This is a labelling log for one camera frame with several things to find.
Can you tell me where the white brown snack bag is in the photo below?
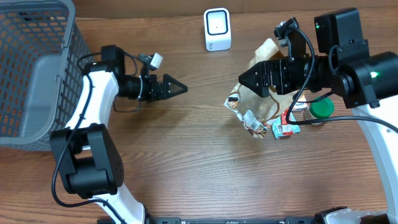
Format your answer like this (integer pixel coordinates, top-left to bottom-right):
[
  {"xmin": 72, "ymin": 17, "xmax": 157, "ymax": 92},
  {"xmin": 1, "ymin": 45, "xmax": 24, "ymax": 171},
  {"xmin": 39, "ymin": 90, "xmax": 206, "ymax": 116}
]
[{"xmin": 223, "ymin": 37, "xmax": 301, "ymax": 140}]

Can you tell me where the orange tissue pack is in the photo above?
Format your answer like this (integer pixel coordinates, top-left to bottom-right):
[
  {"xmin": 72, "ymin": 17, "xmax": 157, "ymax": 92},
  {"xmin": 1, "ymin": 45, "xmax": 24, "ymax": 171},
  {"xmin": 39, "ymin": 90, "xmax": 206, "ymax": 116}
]
[{"xmin": 292, "ymin": 95, "xmax": 309, "ymax": 112}]

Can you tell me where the green lid jar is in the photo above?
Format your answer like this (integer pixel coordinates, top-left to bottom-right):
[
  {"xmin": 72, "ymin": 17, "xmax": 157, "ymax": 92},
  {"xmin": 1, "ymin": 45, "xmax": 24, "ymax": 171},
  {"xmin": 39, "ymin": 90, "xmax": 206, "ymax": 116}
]
[{"xmin": 303, "ymin": 97, "xmax": 335, "ymax": 121}]

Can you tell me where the teal wet wipes pack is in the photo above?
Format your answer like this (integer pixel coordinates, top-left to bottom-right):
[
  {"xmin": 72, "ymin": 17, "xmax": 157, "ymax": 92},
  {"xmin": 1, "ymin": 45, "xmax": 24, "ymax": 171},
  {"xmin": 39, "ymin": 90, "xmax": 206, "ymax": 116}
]
[{"xmin": 272, "ymin": 119, "xmax": 301, "ymax": 139}]

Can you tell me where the red white snack bar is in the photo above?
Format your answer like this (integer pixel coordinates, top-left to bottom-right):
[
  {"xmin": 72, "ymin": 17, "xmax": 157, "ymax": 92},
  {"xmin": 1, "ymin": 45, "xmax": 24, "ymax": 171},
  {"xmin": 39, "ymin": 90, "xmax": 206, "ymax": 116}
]
[{"xmin": 281, "ymin": 109, "xmax": 294, "ymax": 136}]

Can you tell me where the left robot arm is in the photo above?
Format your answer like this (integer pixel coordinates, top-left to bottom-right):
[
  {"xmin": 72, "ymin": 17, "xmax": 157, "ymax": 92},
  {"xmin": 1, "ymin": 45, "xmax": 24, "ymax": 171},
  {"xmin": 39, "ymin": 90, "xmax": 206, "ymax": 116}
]
[{"xmin": 50, "ymin": 45, "xmax": 188, "ymax": 223}]

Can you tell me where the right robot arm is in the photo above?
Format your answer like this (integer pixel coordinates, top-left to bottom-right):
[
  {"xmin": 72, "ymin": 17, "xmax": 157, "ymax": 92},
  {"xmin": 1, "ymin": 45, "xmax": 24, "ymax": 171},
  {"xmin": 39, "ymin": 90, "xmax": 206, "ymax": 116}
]
[{"xmin": 239, "ymin": 7, "xmax": 397, "ymax": 223}]

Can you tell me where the white barcode scanner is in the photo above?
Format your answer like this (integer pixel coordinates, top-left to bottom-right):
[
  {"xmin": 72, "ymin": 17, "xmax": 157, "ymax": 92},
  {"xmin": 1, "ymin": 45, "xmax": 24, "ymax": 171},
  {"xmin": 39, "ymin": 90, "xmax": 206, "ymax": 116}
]
[{"xmin": 203, "ymin": 7, "xmax": 232, "ymax": 52}]

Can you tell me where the grey plastic shopping basket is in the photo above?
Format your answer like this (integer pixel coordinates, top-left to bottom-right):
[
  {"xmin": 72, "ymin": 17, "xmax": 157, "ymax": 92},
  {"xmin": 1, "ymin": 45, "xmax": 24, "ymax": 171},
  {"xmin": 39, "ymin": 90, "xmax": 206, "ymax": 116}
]
[{"xmin": 1, "ymin": 0, "xmax": 90, "ymax": 151}]

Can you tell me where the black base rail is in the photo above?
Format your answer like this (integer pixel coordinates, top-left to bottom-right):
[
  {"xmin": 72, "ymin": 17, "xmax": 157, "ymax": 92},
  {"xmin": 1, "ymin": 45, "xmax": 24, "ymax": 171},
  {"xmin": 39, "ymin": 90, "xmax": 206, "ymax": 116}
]
[{"xmin": 154, "ymin": 217, "xmax": 316, "ymax": 224}]

